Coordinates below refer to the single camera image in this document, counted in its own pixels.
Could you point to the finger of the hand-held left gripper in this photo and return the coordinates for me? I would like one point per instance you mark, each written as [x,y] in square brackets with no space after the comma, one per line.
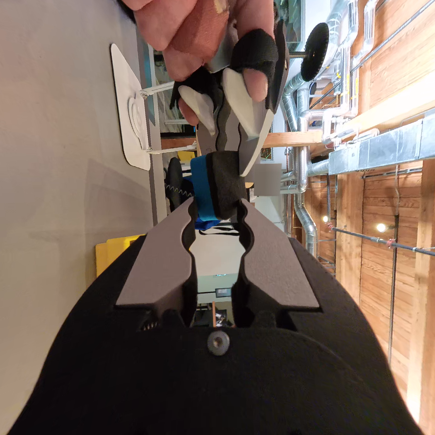
[205,142]
[255,142]

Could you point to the blue black felt eraser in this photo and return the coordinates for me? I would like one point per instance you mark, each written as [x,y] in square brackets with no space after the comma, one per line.
[224,183]

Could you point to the black disc-top floor lamp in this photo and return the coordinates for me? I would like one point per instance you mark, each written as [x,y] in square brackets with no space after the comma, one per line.
[314,51]

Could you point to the wooden beam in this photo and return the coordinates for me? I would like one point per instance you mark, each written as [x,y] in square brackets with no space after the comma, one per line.
[292,139]

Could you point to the round ceiling lamp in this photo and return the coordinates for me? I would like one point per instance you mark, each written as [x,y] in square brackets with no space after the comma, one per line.
[381,227]

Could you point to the metal pipes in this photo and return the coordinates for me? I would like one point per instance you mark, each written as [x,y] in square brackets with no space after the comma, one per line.
[299,170]

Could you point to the rectangular metal duct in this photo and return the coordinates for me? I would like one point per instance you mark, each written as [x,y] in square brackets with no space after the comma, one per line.
[380,149]

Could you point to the person's left hand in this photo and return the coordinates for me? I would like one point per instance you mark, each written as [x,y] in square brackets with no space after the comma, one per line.
[190,30]

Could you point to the small wall screen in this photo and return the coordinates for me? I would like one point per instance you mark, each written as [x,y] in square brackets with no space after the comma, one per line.
[222,292]

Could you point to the white jointed stand arm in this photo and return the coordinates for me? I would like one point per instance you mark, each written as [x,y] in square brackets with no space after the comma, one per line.
[166,149]

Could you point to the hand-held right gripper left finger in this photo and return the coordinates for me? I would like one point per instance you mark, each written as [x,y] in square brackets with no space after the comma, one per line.
[159,268]

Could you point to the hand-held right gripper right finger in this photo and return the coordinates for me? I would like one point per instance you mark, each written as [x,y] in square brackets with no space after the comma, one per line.
[278,268]

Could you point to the yellow plastic bin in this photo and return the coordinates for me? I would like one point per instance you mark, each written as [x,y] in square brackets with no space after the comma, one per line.
[115,251]

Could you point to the vertical metal duct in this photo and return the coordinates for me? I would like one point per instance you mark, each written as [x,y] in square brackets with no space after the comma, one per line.
[306,221]

